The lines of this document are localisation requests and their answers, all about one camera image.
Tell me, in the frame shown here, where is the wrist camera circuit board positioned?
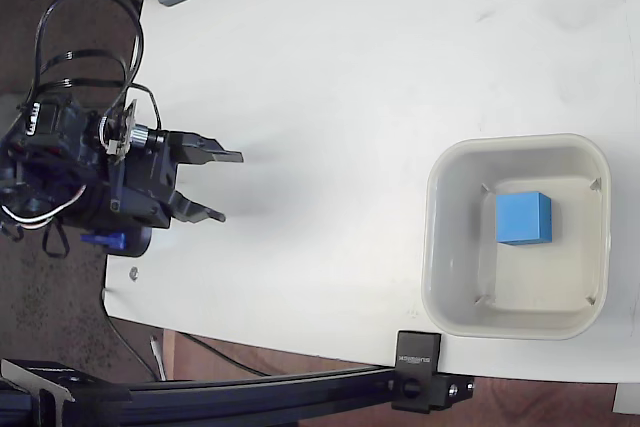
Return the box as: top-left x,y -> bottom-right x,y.
102,99 -> 169,164

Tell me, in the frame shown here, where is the thin black floor cable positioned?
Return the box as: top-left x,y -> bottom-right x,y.
102,289 -> 271,379

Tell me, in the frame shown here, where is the white wire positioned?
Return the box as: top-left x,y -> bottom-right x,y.
1,185 -> 87,226

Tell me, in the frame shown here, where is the black table clamp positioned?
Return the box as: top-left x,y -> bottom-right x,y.
390,330 -> 475,414

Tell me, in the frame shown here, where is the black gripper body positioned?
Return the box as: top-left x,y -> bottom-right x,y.
107,130 -> 179,231

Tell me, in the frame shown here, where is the blue cube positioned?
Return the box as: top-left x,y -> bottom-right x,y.
495,191 -> 554,248

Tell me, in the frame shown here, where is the thin black camera cable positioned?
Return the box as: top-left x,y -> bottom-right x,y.
128,83 -> 162,132

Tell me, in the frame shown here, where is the black looped cable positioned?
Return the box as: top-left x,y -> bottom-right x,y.
27,0 -> 146,113

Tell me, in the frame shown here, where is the white square plastic bin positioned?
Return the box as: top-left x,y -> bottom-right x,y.
421,132 -> 613,341

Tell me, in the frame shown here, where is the blue base clamp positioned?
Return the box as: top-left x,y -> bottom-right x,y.
79,231 -> 126,251

